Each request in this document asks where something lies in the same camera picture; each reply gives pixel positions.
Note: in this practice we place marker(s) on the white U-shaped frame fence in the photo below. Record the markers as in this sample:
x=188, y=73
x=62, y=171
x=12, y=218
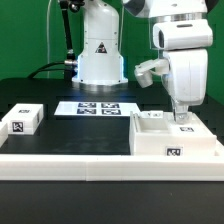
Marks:
x=96, y=150

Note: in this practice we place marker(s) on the white marker sheet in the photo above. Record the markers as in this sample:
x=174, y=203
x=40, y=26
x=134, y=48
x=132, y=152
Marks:
x=108, y=109

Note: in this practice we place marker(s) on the white cabinet body box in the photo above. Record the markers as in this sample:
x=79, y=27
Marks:
x=151, y=137

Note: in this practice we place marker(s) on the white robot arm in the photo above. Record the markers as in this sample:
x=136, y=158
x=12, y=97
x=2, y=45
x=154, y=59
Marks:
x=169, y=38

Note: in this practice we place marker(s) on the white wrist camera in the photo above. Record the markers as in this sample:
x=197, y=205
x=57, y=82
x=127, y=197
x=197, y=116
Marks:
x=144, y=71

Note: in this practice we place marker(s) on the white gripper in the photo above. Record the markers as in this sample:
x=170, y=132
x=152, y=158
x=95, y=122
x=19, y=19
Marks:
x=186, y=79

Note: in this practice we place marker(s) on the white cabinet top block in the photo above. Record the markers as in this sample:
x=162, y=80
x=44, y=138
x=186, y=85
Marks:
x=24, y=119

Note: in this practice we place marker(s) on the white cabinet door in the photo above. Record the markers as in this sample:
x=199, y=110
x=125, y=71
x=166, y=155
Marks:
x=192, y=125
x=154, y=114

